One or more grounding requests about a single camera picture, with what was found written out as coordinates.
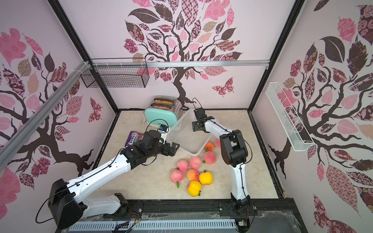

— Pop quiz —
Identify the pink peach with leaf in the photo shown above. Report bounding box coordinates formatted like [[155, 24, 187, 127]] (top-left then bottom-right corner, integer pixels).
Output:
[[171, 169, 184, 188]]

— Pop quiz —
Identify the small pink peach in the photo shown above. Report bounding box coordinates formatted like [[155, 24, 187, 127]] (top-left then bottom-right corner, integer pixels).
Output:
[[215, 139, 221, 148]]

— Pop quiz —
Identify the yellow peach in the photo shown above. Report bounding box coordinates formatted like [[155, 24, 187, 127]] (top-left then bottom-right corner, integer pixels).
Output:
[[187, 180, 202, 197], [199, 171, 213, 185]]

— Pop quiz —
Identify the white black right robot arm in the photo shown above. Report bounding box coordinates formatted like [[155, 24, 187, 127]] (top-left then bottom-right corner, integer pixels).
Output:
[[192, 107, 252, 211]]

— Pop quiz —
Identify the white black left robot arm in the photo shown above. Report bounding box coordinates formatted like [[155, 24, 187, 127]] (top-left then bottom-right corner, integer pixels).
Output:
[[45, 130, 180, 230]]

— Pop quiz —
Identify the white plastic basket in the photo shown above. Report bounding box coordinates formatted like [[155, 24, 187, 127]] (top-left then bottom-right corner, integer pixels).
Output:
[[166, 109, 212, 156]]

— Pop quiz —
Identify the purple candy bag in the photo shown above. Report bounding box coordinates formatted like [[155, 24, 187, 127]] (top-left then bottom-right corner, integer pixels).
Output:
[[124, 131, 144, 147]]

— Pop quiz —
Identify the pink peach upper left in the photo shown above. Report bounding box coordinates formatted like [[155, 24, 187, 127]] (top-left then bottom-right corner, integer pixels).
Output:
[[176, 159, 189, 172]]

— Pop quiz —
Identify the pink peach upper middle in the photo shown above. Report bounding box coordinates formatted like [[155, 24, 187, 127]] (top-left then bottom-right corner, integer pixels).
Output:
[[189, 156, 202, 170]]

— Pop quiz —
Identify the orange red peach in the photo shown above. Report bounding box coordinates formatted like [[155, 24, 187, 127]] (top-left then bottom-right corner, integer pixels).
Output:
[[204, 141, 214, 152]]

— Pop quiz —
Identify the orange pink peach centre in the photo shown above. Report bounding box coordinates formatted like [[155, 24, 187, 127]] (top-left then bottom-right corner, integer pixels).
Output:
[[186, 169, 199, 181]]

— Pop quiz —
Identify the mint green toaster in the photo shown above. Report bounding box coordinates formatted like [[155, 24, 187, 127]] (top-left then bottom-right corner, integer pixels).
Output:
[[144, 96, 183, 127]]

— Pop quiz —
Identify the pink peach right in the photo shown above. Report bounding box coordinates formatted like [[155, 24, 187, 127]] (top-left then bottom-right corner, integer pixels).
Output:
[[203, 151, 216, 165]]

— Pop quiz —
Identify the yellow peach front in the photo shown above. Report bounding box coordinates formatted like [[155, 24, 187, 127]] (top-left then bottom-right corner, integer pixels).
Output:
[[187, 180, 202, 197]]

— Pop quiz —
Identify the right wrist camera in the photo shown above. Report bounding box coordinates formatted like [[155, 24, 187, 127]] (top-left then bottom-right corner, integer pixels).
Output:
[[194, 108, 206, 119]]

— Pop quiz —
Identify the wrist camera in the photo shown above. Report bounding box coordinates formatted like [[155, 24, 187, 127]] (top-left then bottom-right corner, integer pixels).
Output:
[[158, 124, 169, 134], [194, 108, 206, 119]]

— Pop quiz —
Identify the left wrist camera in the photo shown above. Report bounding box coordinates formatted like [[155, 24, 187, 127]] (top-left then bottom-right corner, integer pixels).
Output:
[[158, 124, 169, 134]]

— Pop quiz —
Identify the black wire wall basket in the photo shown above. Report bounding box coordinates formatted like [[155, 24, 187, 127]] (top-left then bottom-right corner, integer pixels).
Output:
[[80, 57, 150, 88]]

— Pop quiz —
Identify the aluminium rail back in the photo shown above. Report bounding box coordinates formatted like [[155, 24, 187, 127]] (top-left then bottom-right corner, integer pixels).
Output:
[[93, 60, 270, 68]]

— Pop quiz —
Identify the aluminium rail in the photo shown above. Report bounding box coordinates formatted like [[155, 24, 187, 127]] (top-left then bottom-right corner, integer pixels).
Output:
[[1, 61, 89, 170], [93, 60, 270, 68]]

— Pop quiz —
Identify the white slotted cable duct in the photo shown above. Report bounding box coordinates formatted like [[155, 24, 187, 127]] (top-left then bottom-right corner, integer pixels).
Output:
[[67, 219, 236, 233]]

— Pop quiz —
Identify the white wire wall shelf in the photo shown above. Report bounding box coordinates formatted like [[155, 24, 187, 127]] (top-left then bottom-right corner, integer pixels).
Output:
[[265, 82, 316, 151]]

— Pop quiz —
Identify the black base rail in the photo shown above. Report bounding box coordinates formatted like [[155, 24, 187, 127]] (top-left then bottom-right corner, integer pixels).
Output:
[[55, 198, 308, 233]]

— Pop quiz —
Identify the aluminium rail left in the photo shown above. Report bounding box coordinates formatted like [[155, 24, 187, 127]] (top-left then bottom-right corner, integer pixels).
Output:
[[1, 61, 89, 170]]

